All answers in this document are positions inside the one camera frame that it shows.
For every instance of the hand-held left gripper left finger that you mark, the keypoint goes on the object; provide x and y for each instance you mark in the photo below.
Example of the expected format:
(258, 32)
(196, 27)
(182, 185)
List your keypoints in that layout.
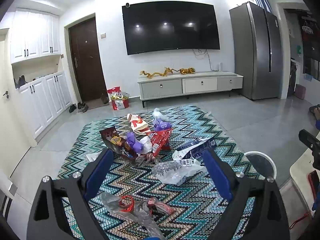
(98, 175)

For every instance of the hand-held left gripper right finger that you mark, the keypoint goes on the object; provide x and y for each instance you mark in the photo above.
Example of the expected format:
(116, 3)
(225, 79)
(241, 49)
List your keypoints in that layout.
(217, 175)

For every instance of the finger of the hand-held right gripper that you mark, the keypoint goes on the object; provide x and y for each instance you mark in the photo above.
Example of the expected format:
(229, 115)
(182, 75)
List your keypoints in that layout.
(310, 141)

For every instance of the white round trash bin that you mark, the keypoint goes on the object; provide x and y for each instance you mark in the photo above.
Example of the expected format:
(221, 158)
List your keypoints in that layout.
(262, 165)

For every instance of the red wrapper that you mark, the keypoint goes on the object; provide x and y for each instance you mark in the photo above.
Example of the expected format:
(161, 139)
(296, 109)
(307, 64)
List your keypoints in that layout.
(160, 206)

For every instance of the purple plastic bag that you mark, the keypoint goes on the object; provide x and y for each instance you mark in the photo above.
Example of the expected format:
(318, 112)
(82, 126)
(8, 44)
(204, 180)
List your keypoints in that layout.
(133, 142)
(163, 126)

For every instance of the white paper slip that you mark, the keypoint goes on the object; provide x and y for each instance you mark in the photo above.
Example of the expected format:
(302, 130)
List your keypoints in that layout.
(90, 157)

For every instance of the blue and white packaging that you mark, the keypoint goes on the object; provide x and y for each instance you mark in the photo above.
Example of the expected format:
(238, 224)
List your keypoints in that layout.
(197, 146)

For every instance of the cream side table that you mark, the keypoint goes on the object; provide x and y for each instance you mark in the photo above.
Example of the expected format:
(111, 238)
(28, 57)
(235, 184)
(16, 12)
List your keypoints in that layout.
(300, 177)

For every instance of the dark brown snack bag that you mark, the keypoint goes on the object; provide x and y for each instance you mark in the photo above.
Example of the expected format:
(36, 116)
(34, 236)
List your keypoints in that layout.
(112, 138)

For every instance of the dark red phone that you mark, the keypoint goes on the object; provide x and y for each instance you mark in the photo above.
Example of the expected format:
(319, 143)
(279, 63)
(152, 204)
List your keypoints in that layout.
(314, 181)

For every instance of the zigzag patterned rug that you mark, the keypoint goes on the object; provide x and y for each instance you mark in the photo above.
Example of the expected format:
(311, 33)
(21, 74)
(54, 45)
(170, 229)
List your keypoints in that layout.
(190, 205)

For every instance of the clear printed plastic bag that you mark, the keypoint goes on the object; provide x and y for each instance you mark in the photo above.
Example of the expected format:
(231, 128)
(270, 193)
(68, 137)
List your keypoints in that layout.
(175, 172)

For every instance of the brown clear wrapper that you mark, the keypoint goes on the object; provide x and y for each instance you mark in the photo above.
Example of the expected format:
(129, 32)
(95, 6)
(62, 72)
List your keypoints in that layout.
(143, 160)

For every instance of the pink stool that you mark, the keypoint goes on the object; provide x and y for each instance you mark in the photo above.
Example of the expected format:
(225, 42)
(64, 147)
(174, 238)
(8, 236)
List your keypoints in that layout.
(300, 92)

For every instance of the crumpled white tissue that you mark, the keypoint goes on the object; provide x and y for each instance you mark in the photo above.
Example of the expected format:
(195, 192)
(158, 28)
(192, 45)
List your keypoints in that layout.
(146, 143)

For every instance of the red and white paper bag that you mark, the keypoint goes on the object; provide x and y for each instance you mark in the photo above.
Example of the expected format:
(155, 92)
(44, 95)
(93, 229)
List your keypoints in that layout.
(138, 125)

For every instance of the red snack bag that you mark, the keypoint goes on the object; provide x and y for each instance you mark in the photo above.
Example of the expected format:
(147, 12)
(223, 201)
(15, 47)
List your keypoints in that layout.
(161, 142)

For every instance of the shoes by door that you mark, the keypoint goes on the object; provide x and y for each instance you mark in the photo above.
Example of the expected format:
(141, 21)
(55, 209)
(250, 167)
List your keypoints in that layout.
(85, 107)

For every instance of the brown doormat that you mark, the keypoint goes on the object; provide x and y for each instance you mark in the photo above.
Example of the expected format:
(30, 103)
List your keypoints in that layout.
(96, 104)

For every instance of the brown shoe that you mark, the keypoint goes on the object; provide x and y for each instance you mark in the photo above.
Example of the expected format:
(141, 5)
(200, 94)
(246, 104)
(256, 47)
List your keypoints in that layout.
(79, 106)

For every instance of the red and white shopping bag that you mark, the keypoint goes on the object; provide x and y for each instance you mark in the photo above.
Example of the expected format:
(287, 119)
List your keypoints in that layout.
(120, 102)

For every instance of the brown boots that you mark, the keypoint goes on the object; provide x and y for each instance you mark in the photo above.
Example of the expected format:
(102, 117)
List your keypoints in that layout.
(105, 98)

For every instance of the white crumpled tissue ball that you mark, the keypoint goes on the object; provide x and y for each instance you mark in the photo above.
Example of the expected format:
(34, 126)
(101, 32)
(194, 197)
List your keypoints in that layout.
(157, 115)

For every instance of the red gift bag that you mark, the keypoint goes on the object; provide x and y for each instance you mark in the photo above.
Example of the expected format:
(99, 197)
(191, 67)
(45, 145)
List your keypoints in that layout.
(113, 90)

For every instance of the white TV cabinet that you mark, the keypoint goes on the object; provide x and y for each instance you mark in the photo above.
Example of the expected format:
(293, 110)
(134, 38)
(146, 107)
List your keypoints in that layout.
(200, 85)

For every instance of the white interior door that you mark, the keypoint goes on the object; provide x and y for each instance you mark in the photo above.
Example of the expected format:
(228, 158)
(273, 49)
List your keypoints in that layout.
(12, 120)

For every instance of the grey double door fridge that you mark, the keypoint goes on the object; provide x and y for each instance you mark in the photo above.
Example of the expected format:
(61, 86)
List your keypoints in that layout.
(252, 52)

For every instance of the golden tiger ornament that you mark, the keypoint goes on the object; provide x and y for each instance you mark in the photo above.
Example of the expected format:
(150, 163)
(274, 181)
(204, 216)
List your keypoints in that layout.
(186, 71)

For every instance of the golden dragon ornament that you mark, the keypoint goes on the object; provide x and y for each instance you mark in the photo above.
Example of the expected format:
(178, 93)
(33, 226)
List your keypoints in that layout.
(147, 74)
(165, 71)

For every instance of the dark brown entrance door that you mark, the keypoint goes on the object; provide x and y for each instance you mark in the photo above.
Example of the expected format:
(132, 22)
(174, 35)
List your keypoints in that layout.
(86, 60)

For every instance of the black bag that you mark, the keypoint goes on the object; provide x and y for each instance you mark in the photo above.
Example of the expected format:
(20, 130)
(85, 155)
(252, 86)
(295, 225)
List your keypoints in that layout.
(21, 81)

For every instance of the blue curtain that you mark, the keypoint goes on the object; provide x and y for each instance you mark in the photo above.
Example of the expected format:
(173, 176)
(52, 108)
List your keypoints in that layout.
(261, 1)

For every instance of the green wall sticker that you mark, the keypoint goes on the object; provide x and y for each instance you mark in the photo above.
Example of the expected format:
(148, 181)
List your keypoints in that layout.
(299, 49)

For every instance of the dark wall poster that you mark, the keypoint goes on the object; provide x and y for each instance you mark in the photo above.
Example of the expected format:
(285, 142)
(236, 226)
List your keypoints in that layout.
(308, 31)

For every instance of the white upper wall cabinet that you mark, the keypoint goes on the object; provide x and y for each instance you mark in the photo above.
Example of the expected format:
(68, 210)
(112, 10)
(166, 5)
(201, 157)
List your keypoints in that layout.
(35, 37)

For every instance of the black wall television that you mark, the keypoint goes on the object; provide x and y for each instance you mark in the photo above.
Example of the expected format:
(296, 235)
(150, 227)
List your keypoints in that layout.
(172, 27)

